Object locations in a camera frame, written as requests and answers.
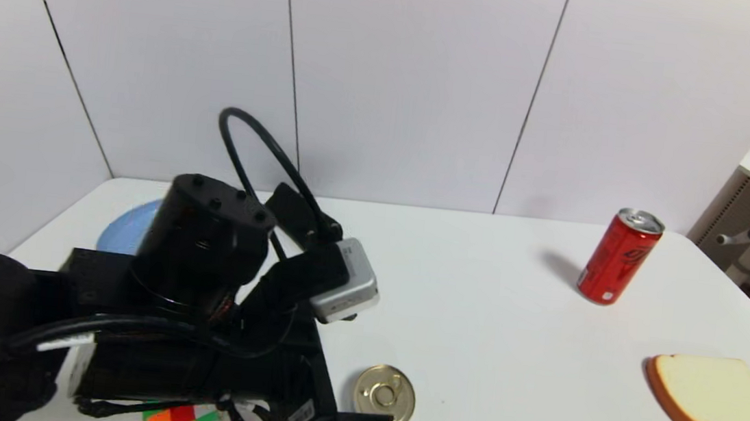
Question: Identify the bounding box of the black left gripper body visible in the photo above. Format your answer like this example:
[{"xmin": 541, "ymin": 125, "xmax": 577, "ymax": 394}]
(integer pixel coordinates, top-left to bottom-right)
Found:
[{"xmin": 208, "ymin": 334, "xmax": 346, "ymax": 421}]

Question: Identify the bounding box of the small gold-lid tin can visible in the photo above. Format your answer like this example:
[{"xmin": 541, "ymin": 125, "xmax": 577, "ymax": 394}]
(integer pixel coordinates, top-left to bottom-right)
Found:
[{"xmin": 351, "ymin": 361, "xmax": 420, "ymax": 421}]

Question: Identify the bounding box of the blue plate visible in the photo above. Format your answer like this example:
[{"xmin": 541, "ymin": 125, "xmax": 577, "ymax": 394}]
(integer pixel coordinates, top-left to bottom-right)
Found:
[{"xmin": 97, "ymin": 194, "xmax": 165, "ymax": 259}]

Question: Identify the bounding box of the black glasses case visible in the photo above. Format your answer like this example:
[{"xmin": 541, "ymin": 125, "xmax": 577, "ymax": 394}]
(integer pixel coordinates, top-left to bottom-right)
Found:
[{"xmin": 260, "ymin": 181, "xmax": 348, "ymax": 253}]

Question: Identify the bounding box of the red soda can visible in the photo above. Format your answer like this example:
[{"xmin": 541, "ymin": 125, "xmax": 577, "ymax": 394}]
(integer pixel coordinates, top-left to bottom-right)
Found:
[{"xmin": 574, "ymin": 204, "xmax": 666, "ymax": 311}]

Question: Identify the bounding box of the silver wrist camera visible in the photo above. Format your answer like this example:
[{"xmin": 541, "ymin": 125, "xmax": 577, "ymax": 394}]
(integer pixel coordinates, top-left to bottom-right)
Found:
[{"xmin": 306, "ymin": 234, "xmax": 386, "ymax": 329}]

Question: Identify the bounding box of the black camera cable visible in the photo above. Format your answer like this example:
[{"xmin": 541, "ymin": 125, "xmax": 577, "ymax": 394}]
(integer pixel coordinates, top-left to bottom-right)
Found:
[{"xmin": 207, "ymin": 106, "xmax": 357, "ymax": 253}]

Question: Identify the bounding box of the grey desk crank handle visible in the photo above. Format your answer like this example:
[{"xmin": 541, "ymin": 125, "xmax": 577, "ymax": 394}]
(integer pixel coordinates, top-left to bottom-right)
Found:
[{"xmin": 715, "ymin": 226, "xmax": 750, "ymax": 251}]

